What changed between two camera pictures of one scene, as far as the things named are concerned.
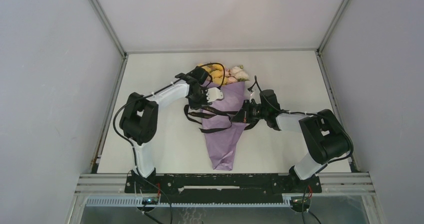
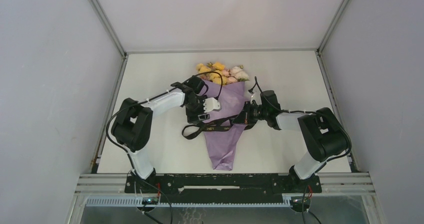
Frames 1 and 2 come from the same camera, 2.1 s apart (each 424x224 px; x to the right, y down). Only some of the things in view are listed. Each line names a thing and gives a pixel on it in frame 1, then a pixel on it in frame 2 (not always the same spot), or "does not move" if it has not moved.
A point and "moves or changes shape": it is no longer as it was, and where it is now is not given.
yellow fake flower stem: [216, 73] does not move
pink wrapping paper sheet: [221, 144] does not move
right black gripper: [244, 115] does not move
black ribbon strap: [187, 115] moves or changes shape
